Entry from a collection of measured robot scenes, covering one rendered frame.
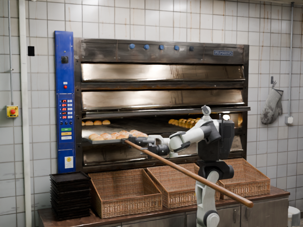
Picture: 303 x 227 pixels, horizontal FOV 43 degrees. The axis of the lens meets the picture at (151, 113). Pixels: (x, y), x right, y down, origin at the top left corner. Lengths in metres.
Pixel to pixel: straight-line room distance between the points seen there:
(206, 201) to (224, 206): 0.64
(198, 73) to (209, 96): 0.28
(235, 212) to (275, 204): 0.50
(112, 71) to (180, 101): 0.77
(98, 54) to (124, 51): 0.25
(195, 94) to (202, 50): 0.47
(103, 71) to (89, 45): 0.27
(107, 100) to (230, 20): 1.60
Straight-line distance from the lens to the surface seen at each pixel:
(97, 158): 3.65
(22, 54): 3.45
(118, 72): 3.65
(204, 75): 4.04
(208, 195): 3.11
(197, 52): 4.04
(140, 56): 3.75
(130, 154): 3.76
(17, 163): 3.54
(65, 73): 3.49
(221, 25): 4.20
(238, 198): 1.91
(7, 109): 3.39
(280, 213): 4.20
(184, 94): 3.96
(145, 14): 3.80
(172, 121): 4.60
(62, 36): 3.50
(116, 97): 3.66
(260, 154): 4.59
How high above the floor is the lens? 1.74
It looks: 5 degrees down
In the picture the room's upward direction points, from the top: straight up
